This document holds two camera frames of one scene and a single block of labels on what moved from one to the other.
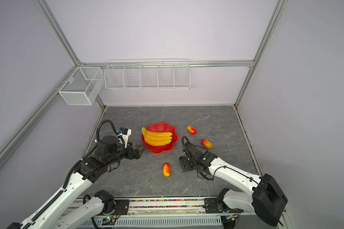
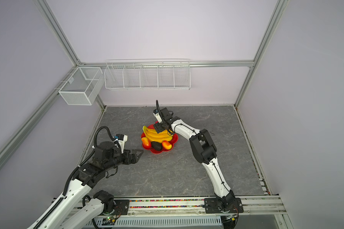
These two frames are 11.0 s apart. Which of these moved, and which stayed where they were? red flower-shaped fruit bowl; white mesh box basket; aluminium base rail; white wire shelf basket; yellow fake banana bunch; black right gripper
Moved: black right gripper
Stayed: yellow fake banana bunch; white mesh box basket; white wire shelf basket; aluminium base rail; red flower-shaped fruit bowl
